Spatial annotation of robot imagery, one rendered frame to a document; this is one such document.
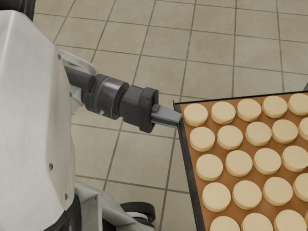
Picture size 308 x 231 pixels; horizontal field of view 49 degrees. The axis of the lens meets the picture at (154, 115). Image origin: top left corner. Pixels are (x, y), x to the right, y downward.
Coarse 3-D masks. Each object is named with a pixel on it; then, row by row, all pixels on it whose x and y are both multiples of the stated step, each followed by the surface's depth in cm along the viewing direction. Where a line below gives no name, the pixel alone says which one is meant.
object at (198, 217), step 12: (252, 96) 76; (264, 96) 76; (180, 108) 74; (180, 120) 72; (180, 132) 70; (192, 168) 65; (192, 180) 64; (192, 192) 62; (192, 204) 60; (204, 228) 58
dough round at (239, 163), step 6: (240, 150) 66; (228, 156) 64; (234, 156) 64; (240, 156) 64; (246, 156) 64; (228, 162) 64; (234, 162) 64; (240, 162) 64; (246, 162) 64; (252, 162) 64; (228, 168) 64; (234, 168) 63; (240, 168) 63; (246, 168) 63; (234, 174) 63; (240, 174) 63; (246, 174) 64
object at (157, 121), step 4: (152, 120) 72; (156, 120) 72; (160, 120) 72; (164, 120) 72; (160, 124) 72; (164, 124) 72; (168, 124) 72; (172, 124) 72; (176, 124) 72; (176, 128) 72
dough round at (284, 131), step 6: (282, 120) 69; (276, 126) 68; (282, 126) 68; (288, 126) 68; (294, 126) 68; (276, 132) 68; (282, 132) 68; (288, 132) 68; (294, 132) 68; (276, 138) 68; (282, 138) 67; (288, 138) 67; (294, 138) 67
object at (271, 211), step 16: (288, 96) 76; (208, 112) 73; (288, 112) 73; (192, 128) 71; (240, 128) 71; (272, 144) 68; (288, 144) 68; (304, 144) 68; (192, 160) 66; (224, 160) 66; (224, 176) 64; (256, 176) 64; (272, 176) 64; (288, 176) 64; (240, 208) 60; (256, 208) 60; (272, 208) 60; (288, 208) 60; (304, 208) 60; (208, 224) 59; (240, 224) 59; (272, 224) 59
